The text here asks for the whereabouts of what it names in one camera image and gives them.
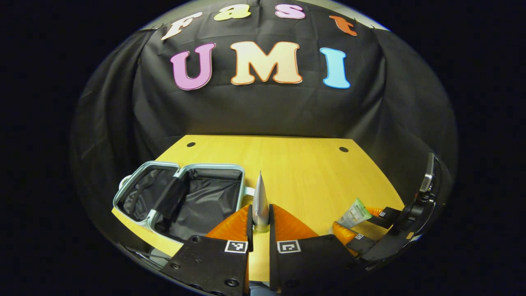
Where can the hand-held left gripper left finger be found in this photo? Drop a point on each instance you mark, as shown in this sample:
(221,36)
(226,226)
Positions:
(250,230)

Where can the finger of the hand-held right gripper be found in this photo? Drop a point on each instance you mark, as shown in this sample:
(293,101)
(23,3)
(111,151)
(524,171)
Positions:
(388,217)
(361,242)

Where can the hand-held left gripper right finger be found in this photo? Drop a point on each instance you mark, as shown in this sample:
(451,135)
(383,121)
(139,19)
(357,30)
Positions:
(272,230)

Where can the silver tube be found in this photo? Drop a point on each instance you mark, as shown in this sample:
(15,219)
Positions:
(260,201)

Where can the white green tube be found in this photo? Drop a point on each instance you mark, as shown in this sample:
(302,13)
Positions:
(354,213)

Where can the light blue suitcase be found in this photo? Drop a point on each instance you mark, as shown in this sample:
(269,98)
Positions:
(205,201)

